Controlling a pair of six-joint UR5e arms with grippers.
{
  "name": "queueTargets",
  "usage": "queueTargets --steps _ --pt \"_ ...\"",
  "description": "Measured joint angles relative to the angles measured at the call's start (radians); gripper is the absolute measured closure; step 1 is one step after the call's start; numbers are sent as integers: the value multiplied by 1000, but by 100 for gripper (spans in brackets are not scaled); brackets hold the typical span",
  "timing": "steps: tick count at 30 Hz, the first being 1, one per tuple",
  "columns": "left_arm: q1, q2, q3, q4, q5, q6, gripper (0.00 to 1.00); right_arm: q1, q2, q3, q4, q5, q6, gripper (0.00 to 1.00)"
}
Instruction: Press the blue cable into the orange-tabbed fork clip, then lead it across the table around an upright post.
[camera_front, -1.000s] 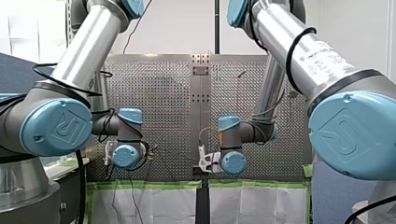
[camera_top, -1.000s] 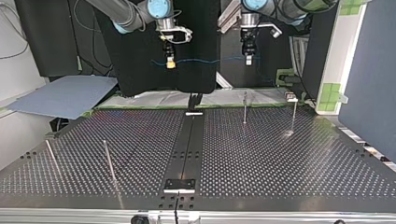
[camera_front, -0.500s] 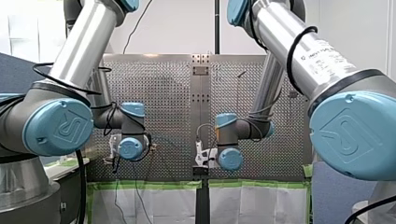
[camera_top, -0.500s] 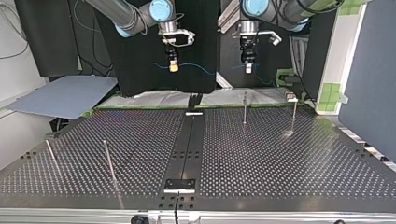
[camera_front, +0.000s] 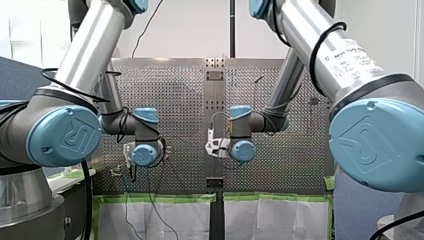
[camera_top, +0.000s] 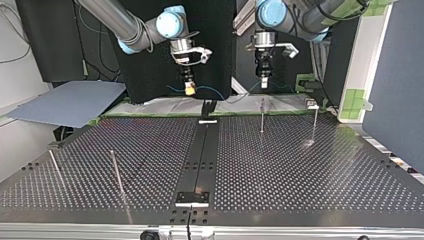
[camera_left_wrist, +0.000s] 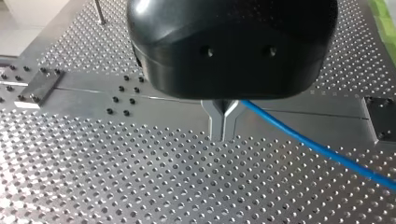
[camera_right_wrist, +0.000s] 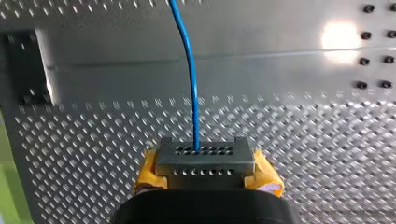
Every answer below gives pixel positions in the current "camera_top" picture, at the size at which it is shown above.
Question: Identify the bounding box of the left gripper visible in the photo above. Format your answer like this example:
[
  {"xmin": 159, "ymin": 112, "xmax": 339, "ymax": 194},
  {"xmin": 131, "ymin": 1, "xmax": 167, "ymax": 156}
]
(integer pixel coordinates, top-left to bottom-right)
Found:
[{"xmin": 254, "ymin": 49, "xmax": 275, "ymax": 90}]

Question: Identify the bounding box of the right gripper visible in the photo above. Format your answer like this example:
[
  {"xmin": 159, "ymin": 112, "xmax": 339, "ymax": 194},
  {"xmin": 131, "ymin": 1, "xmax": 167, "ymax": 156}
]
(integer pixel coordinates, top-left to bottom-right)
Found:
[{"xmin": 179, "ymin": 63, "xmax": 198, "ymax": 97}]

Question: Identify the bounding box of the connector holder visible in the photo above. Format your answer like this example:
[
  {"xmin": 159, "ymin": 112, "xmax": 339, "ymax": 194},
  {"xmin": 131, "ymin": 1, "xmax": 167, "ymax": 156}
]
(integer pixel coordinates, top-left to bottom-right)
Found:
[{"xmin": 198, "ymin": 99, "xmax": 219, "ymax": 125}]

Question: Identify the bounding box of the black panel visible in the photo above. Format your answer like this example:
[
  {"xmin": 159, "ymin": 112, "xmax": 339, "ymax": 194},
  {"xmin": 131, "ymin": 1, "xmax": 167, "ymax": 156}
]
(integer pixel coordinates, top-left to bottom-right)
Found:
[{"xmin": 108, "ymin": 0, "xmax": 361, "ymax": 106}]

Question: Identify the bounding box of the grey board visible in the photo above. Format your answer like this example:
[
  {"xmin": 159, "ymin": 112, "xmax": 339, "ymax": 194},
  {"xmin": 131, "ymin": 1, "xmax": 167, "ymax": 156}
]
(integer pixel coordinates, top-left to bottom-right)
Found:
[{"xmin": 6, "ymin": 80, "xmax": 127, "ymax": 130}]

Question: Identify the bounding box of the metal post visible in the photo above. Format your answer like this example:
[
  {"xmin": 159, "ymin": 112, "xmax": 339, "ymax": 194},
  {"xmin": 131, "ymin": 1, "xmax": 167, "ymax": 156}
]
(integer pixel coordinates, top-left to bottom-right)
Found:
[
  {"xmin": 259, "ymin": 97, "xmax": 266, "ymax": 134},
  {"xmin": 48, "ymin": 149, "xmax": 68, "ymax": 190},
  {"xmin": 305, "ymin": 98, "xmax": 320, "ymax": 137},
  {"xmin": 109, "ymin": 149, "xmax": 134, "ymax": 225}
]

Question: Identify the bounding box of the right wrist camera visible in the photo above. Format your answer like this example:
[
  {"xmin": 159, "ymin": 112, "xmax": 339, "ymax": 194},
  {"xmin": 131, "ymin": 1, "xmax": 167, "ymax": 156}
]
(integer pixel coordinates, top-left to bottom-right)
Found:
[{"xmin": 170, "ymin": 45, "xmax": 214, "ymax": 66}]

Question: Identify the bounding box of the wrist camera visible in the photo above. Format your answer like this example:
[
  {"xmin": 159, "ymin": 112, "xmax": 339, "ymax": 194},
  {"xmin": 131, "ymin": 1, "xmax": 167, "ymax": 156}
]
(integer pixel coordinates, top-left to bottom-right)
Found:
[
  {"xmin": 245, "ymin": 41, "xmax": 300, "ymax": 60},
  {"xmin": 170, "ymin": 45, "xmax": 214, "ymax": 66}
]

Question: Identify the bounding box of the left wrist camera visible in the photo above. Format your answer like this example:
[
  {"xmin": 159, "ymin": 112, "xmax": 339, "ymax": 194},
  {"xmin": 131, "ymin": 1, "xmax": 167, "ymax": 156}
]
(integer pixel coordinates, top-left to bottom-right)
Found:
[{"xmin": 245, "ymin": 41, "xmax": 300, "ymax": 60}]

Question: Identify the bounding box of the black cable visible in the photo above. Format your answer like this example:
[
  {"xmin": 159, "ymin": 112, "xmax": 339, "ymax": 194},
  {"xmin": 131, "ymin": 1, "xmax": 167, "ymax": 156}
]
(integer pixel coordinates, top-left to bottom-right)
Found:
[
  {"xmin": 286, "ymin": 0, "xmax": 372, "ymax": 38},
  {"xmin": 128, "ymin": 18, "xmax": 156, "ymax": 54}
]

